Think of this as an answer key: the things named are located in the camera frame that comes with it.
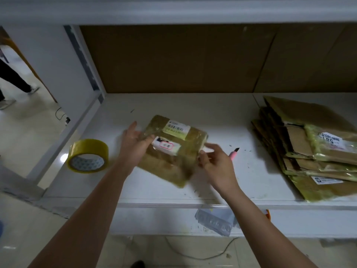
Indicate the person's left hand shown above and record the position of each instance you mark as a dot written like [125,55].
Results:
[134,150]

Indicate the person's right hand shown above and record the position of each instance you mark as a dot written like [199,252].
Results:
[220,170]

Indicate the pink utility knife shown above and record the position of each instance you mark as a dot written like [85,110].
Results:
[233,153]

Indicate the white metal shelf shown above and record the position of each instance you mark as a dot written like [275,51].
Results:
[139,114]

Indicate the barcode label cardboard box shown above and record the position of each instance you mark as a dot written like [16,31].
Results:
[173,150]

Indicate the yellow tape roll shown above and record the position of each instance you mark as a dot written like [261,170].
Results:
[83,148]

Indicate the stack of cardboard boxes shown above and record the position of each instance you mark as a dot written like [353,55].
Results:
[307,142]

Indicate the person's left forearm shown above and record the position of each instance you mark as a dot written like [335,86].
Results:
[78,226]

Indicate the person's right forearm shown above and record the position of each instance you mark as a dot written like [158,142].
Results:
[262,231]

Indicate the person's left leg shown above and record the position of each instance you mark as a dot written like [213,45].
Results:
[138,264]

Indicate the person's leg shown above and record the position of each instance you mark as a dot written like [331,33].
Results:
[138,264]
[14,78]

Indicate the orange plastic object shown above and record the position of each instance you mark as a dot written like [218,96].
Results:
[268,215]

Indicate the white power strip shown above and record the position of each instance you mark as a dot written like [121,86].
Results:
[64,117]

